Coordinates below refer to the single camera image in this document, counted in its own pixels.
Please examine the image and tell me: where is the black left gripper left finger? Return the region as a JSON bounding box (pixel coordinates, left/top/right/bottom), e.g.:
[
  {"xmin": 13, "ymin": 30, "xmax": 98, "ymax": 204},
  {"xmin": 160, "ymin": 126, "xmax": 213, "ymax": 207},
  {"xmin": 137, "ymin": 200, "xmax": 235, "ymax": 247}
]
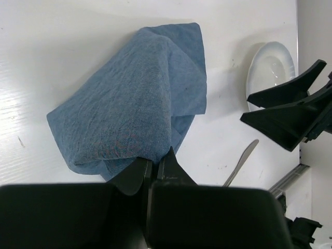
[{"xmin": 1, "ymin": 158, "xmax": 152, "ymax": 248}]

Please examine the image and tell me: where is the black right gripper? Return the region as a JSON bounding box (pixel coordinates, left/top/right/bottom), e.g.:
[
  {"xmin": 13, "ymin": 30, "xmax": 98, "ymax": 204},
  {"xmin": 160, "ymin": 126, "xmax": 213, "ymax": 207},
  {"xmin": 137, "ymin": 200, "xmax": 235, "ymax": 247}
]
[{"xmin": 240, "ymin": 59, "xmax": 331, "ymax": 151}]

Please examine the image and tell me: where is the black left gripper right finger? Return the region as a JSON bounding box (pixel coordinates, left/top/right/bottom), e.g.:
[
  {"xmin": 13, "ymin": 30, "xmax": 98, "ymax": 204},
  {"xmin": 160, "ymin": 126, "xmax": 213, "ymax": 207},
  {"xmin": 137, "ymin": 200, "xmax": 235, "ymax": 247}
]
[{"xmin": 147, "ymin": 152, "xmax": 293, "ymax": 248}]

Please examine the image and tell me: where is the blue cloth napkin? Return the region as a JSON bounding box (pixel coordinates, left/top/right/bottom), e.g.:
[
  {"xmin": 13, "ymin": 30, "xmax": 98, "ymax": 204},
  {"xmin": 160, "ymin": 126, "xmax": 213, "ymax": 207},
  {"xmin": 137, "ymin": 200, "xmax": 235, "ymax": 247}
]
[{"xmin": 47, "ymin": 23, "xmax": 207, "ymax": 180}]

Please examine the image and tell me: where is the white round plate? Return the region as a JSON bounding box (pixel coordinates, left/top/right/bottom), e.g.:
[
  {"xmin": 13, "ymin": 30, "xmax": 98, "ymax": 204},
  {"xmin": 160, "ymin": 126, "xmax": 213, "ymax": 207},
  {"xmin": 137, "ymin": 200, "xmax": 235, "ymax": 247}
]
[{"xmin": 246, "ymin": 41, "xmax": 296, "ymax": 97}]

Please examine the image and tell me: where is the silver table knife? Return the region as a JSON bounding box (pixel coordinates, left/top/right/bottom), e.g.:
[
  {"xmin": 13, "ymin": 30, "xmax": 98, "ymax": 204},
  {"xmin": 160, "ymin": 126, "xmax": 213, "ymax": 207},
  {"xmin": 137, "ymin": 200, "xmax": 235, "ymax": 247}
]
[{"xmin": 223, "ymin": 139, "xmax": 259, "ymax": 187}]

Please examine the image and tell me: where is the aluminium rail frame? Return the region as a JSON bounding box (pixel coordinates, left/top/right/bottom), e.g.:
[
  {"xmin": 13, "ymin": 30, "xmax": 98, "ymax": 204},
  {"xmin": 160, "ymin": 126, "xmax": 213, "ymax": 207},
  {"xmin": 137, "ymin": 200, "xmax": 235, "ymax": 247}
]
[{"xmin": 269, "ymin": 163, "xmax": 310, "ymax": 199}]

